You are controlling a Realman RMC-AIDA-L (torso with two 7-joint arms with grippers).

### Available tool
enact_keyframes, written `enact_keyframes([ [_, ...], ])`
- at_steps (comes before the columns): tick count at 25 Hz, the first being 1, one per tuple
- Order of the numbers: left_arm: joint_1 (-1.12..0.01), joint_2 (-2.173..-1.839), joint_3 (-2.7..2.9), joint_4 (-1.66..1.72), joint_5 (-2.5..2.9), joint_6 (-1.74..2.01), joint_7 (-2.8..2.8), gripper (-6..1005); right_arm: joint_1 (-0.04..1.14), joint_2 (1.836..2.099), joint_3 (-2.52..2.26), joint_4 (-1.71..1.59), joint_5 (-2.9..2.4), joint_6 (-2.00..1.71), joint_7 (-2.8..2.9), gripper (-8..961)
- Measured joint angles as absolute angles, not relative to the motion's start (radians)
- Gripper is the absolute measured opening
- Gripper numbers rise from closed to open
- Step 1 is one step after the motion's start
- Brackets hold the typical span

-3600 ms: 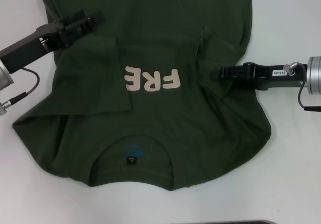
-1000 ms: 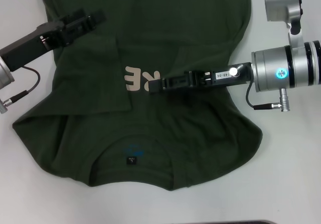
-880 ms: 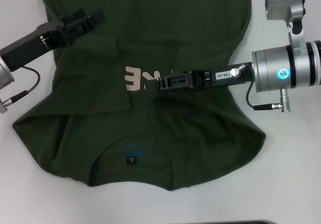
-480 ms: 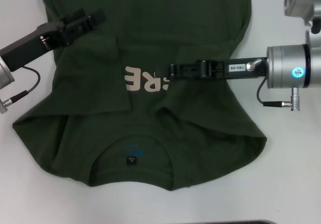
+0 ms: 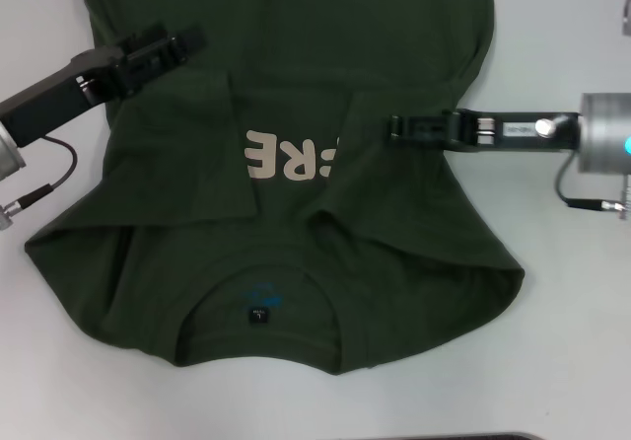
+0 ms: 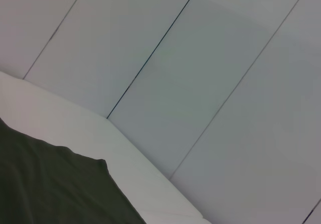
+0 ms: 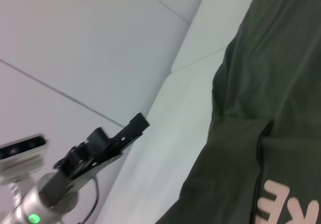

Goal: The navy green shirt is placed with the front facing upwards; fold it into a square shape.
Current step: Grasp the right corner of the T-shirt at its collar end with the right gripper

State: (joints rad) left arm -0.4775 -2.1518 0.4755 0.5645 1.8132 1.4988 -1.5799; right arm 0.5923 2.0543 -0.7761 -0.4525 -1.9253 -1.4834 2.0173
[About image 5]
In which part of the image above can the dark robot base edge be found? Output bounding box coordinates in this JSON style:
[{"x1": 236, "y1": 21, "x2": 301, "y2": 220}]
[{"x1": 273, "y1": 429, "x2": 541, "y2": 440}]

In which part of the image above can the right arm connector cable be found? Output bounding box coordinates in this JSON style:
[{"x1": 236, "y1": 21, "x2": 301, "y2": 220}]
[{"x1": 553, "y1": 156, "x2": 631, "y2": 237}]

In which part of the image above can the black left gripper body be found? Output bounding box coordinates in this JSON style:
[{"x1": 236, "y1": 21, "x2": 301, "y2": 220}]
[{"x1": 0, "y1": 42, "x2": 129, "y2": 148}]

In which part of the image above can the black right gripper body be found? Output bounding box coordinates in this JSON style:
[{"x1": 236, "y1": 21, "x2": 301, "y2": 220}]
[{"x1": 446, "y1": 108, "x2": 583, "y2": 154}]

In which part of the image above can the left arm connector cable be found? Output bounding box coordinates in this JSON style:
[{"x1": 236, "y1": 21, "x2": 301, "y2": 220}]
[{"x1": 0, "y1": 136, "x2": 79, "y2": 233}]

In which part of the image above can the arm connector cable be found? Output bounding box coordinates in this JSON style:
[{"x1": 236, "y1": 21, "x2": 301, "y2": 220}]
[
  {"x1": 0, "y1": 136, "x2": 79, "y2": 233},
  {"x1": 553, "y1": 156, "x2": 631, "y2": 237}
]

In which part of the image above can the dark green FREE t-shirt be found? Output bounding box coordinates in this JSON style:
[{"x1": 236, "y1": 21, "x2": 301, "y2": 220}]
[{"x1": 22, "y1": 0, "x2": 526, "y2": 378}]

